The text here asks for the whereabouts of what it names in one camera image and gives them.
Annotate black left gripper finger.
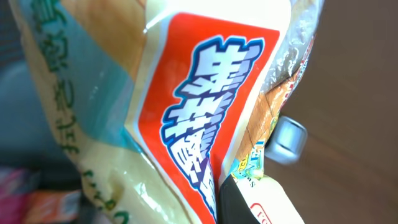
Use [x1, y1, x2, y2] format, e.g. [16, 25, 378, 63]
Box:
[217, 175, 259, 224]

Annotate yellow orange snack bag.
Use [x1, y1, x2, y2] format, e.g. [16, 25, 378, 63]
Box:
[10, 0, 324, 223]

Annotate red purple tissue pack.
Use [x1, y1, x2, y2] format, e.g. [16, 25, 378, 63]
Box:
[1, 166, 81, 224]

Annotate white barcode scanner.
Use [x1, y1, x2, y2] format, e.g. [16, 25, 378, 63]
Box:
[264, 116, 308, 165]

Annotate dark grey plastic basket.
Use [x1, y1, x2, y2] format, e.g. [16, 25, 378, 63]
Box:
[0, 0, 81, 190]

